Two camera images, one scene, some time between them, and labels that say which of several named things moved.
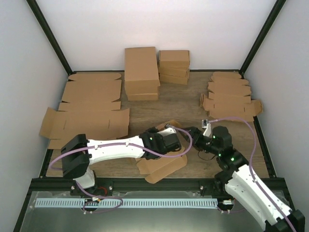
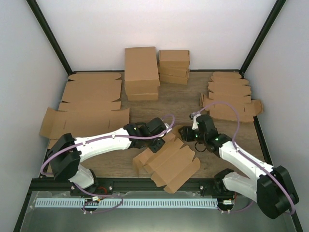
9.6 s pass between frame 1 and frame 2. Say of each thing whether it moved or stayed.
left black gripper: moved
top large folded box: stayed
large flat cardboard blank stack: stayed
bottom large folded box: stayed
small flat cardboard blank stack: stayed
